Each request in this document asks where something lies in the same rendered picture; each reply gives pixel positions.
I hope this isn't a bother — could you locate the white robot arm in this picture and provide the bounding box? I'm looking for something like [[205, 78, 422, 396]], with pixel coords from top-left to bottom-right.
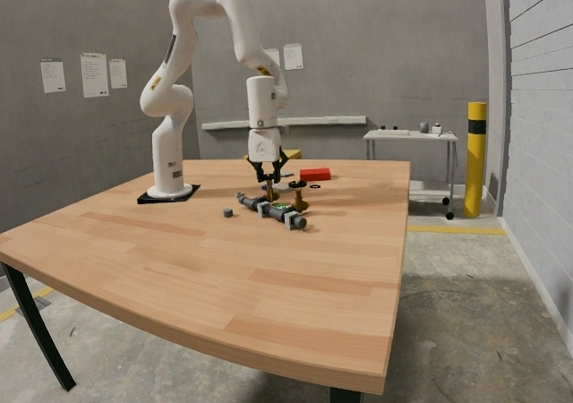
[[141, 0, 289, 199]]

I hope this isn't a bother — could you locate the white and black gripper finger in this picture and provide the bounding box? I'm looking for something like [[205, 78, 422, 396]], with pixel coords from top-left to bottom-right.
[[246, 156, 264, 183], [271, 148, 289, 184]]

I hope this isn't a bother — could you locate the dark grey pipe with metal clamp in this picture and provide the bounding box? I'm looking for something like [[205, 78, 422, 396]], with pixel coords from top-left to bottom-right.
[[239, 174, 310, 230]]

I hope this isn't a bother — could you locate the red rectangular block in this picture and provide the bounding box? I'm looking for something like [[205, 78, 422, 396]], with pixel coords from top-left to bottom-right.
[[300, 168, 330, 182]]

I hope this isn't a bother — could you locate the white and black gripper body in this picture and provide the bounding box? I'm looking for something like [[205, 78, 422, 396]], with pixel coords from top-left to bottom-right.
[[249, 127, 283, 162]]

